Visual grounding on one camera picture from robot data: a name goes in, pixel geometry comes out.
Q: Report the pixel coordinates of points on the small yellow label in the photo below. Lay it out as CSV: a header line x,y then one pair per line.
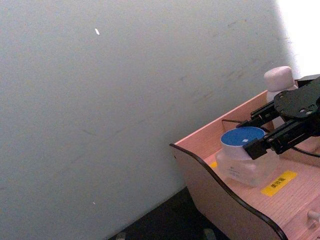
x,y
214,164

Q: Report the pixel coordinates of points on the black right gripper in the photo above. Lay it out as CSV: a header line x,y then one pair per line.
x,y
300,102

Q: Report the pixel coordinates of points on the light wooden organiser box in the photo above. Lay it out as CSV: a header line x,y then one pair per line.
x,y
225,207

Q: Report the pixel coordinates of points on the clear jar with blue lid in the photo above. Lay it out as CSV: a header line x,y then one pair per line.
x,y
236,138

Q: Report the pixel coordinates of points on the white bottle with white cap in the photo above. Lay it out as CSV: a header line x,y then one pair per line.
x,y
278,77

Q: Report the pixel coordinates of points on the large yellow label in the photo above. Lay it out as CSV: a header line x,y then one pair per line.
x,y
278,183

